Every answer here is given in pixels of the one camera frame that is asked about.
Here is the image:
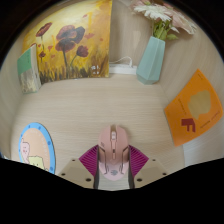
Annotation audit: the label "white cable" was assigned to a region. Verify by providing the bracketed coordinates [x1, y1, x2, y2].
[111, 55, 134, 68]

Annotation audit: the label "round blue-rimmed cartoon mouse pad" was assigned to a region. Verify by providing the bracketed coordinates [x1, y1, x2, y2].
[18, 121, 57, 175]

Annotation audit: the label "pink computer mouse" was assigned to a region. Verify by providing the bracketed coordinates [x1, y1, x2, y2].
[97, 124, 131, 182]

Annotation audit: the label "green covered book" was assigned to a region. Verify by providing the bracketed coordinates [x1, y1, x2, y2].
[17, 43, 43, 95]

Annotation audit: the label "white power strip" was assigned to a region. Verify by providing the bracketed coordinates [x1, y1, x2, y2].
[109, 63, 138, 76]

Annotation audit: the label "orange booklet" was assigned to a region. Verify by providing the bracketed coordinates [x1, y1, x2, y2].
[163, 68, 224, 148]

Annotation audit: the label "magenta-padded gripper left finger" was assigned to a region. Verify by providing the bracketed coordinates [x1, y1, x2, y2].
[58, 144, 101, 190]

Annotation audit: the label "teal faceted vase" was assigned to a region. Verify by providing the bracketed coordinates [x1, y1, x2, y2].
[135, 35, 166, 86]

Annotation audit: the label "white and pink flowers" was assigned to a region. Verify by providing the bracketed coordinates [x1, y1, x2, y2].
[129, 0, 198, 42]

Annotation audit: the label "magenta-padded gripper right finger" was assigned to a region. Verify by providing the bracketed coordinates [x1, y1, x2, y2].
[127, 144, 169, 190]

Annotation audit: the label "yellow poppy flower painting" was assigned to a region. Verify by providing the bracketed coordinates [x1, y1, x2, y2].
[21, 0, 113, 84]

